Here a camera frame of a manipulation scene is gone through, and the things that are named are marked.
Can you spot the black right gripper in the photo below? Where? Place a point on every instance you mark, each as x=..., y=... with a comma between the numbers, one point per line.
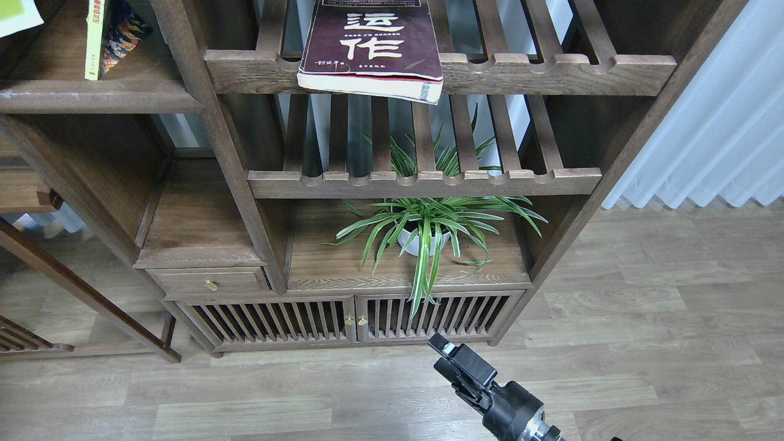
x=512, y=412

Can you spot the colourful cover paperback book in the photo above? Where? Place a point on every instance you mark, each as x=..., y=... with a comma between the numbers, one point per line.
x=114, y=29

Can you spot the yellow green book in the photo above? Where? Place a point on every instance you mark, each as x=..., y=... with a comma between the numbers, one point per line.
x=19, y=15

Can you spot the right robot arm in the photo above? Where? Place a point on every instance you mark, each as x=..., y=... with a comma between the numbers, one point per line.
x=510, y=412

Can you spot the white plant pot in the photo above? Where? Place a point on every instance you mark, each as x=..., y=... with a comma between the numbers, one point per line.
x=409, y=240

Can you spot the maroon book white characters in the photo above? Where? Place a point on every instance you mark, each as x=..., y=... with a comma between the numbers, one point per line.
x=373, y=48

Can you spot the white curtain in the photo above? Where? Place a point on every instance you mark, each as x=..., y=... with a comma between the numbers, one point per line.
x=724, y=136

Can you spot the dark wooden bookshelf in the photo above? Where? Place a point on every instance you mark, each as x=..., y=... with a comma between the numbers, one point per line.
x=201, y=157

